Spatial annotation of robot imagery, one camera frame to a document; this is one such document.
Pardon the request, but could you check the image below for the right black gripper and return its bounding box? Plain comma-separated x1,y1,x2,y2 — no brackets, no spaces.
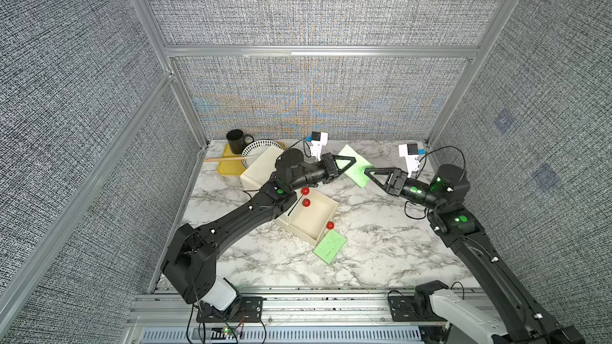
370,170,448,218

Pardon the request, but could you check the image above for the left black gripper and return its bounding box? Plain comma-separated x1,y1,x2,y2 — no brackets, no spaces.
288,155,355,194

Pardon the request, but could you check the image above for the green sponge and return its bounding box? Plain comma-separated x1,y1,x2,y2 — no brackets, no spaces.
313,229,347,264
339,144,373,189

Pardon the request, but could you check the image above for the white three-drawer cabinet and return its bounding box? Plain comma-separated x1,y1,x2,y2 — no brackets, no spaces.
240,147,284,190

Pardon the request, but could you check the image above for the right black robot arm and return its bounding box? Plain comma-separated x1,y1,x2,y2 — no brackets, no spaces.
364,164,585,343

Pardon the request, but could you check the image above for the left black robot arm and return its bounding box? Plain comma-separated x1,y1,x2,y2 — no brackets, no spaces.
161,148,356,311

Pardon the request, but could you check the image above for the white bowl black pattern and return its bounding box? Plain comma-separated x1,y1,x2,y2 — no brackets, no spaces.
242,140,285,168

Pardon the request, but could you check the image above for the black mug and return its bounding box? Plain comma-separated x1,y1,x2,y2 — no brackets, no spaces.
226,129,255,155

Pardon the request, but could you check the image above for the wooden chopstick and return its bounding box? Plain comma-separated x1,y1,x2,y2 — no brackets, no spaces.
203,156,245,162

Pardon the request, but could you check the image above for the yellow tray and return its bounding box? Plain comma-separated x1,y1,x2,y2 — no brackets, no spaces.
217,142,288,176

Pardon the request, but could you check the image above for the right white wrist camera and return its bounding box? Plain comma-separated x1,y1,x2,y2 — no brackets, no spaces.
398,141,426,179

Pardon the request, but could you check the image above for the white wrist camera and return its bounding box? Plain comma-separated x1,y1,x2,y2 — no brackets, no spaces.
306,132,328,162
398,141,426,179

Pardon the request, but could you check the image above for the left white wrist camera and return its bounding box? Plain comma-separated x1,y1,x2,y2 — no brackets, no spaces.
306,132,328,162

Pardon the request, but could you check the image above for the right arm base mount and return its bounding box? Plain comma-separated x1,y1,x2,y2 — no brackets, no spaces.
387,280,449,323

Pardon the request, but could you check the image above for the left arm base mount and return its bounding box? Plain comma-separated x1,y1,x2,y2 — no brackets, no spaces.
196,295,264,323

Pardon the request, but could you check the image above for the aluminium front rail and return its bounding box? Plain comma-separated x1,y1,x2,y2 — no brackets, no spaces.
125,287,414,328

